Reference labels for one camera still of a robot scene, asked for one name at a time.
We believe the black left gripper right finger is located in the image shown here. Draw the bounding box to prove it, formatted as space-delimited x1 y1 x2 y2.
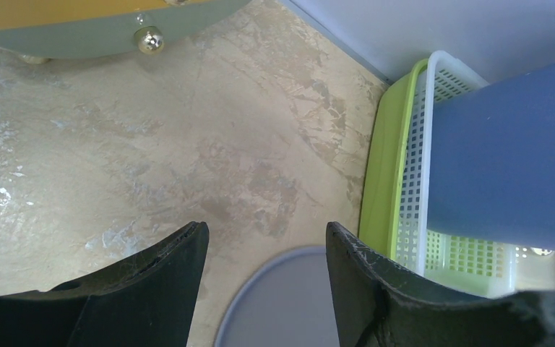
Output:
326 222 555 346

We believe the blue plastic bucket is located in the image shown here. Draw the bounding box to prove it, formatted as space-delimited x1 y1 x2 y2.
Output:
427 64 555 250

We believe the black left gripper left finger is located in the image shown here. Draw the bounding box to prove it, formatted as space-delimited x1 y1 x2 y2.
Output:
0 222 209 346

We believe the green and white tray basket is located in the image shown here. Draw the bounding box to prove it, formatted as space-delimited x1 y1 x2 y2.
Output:
358 51 555 298

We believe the round drawer box orange yellow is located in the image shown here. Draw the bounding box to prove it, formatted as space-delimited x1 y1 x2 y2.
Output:
0 1 247 64

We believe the grey plastic bucket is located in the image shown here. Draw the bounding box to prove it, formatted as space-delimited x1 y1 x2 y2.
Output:
214 246 339 346

